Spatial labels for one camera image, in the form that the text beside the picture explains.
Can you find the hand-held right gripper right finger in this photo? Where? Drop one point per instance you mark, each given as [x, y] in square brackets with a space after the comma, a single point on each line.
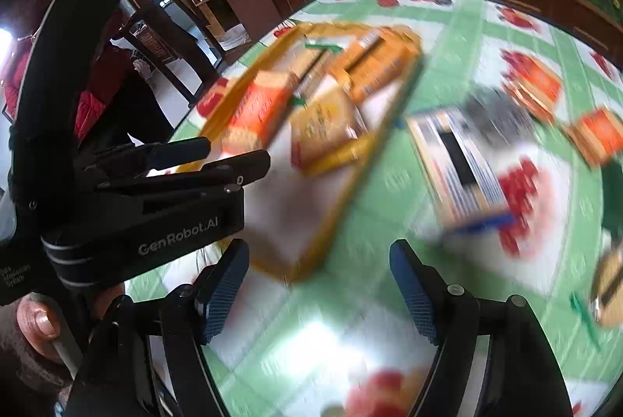
[413, 295]

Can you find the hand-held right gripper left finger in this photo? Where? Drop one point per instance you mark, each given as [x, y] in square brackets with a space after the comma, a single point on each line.
[224, 290]

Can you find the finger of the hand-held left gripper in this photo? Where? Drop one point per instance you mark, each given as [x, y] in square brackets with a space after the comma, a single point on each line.
[228, 166]
[160, 152]

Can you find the orange snack bag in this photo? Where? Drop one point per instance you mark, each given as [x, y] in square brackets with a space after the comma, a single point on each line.
[292, 222]

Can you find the round cracker packet green trim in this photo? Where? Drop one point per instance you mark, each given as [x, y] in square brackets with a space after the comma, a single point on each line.
[608, 290]

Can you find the orange cracker packet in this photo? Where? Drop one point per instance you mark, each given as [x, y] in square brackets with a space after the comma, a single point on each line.
[258, 110]
[533, 86]
[598, 134]

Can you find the person's left hand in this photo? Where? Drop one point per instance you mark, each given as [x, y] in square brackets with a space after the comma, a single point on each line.
[41, 324]

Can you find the person in red jacket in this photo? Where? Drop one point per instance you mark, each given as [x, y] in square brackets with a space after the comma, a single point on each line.
[97, 86]

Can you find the yellow cracker packet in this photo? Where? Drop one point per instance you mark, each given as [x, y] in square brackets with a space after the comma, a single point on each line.
[326, 134]

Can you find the dark wooden chair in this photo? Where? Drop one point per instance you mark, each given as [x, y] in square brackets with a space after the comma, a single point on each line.
[165, 23]

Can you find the clear packet with green edge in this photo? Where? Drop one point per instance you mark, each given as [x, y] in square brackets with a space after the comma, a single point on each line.
[311, 61]

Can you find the white striped carton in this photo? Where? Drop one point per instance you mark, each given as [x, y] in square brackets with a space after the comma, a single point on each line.
[462, 164]

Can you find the low wooden cabinet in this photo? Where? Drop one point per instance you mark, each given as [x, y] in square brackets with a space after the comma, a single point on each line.
[253, 3]

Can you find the orange-yellow snack packet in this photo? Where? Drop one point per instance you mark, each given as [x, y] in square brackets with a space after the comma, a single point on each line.
[379, 61]

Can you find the dark green packet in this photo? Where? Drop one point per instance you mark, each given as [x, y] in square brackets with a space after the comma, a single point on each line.
[614, 198]

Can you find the green checked fruit tablecloth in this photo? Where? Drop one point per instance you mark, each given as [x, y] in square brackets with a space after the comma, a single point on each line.
[438, 57]

